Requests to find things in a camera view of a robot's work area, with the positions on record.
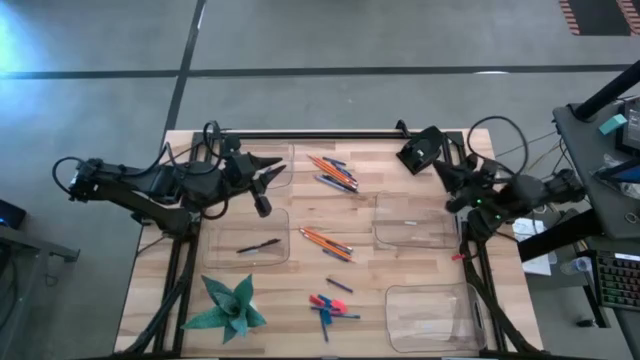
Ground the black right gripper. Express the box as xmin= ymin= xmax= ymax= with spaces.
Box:
xmin=432 ymin=158 xmax=497 ymax=215

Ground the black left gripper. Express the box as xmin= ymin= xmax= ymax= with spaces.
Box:
xmin=227 ymin=151 xmax=288 ymax=219

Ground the black pen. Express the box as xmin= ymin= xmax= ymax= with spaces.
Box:
xmin=235 ymin=237 xmax=283 ymax=255
xmin=323 ymin=174 xmax=360 ymax=194

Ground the small dark blue pen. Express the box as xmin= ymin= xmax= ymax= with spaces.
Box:
xmin=325 ymin=277 xmax=355 ymax=295

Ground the clear plastic bin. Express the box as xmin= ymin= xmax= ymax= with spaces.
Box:
xmin=213 ymin=141 xmax=296 ymax=192
xmin=372 ymin=189 xmax=461 ymax=250
xmin=383 ymin=281 xmax=487 ymax=354
xmin=201 ymin=207 xmax=292 ymax=270

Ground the black hole punch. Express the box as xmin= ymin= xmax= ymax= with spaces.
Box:
xmin=395 ymin=125 xmax=446 ymax=176

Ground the white paper sheet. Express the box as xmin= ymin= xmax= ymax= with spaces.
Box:
xmin=511 ymin=216 xmax=559 ymax=277

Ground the black desk beam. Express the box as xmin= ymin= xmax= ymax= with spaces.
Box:
xmin=517 ymin=208 xmax=605 ymax=264

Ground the grey desk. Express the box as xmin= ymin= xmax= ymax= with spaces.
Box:
xmin=551 ymin=94 xmax=640 ymax=241

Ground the green artificial succulent plant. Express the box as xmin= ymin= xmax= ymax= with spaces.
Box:
xmin=179 ymin=273 xmax=269 ymax=345

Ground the clear plastic bottle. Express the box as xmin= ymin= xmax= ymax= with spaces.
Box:
xmin=559 ymin=255 xmax=595 ymax=277

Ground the teal box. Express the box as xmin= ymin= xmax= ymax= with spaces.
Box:
xmin=598 ymin=113 xmax=629 ymax=137

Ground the dark tablet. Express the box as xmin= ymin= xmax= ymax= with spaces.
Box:
xmin=593 ymin=158 xmax=640 ymax=185

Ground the clear plastic bag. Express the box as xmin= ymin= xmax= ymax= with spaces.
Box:
xmin=601 ymin=152 xmax=640 ymax=201

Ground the black pole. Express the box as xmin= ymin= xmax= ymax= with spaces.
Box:
xmin=571 ymin=59 xmax=640 ymax=123

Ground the dark screen device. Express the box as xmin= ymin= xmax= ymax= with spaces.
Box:
xmin=614 ymin=97 xmax=640 ymax=157

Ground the black keyboard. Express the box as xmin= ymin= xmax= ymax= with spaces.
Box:
xmin=591 ymin=249 xmax=640 ymax=312

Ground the black mat with striped edges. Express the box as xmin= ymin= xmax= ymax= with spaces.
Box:
xmin=558 ymin=0 xmax=640 ymax=38

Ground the grey metal side table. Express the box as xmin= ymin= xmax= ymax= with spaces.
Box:
xmin=0 ymin=222 xmax=82 ymax=360

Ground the dark device with blue light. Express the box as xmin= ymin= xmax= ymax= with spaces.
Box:
xmin=0 ymin=198 xmax=28 ymax=231

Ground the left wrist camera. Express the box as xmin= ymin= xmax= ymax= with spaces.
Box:
xmin=221 ymin=133 xmax=242 ymax=155

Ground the black aluminium table frame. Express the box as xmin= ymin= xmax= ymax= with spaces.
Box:
xmin=114 ymin=118 xmax=546 ymax=360

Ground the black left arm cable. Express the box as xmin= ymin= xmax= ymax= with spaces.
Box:
xmin=201 ymin=119 xmax=225 ymax=151

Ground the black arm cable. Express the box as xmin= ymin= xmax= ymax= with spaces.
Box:
xmin=201 ymin=119 xmax=225 ymax=151
xmin=467 ymin=115 xmax=530 ymax=177

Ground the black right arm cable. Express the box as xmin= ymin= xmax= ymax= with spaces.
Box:
xmin=467 ymin=115 xmax=530 ymax=177

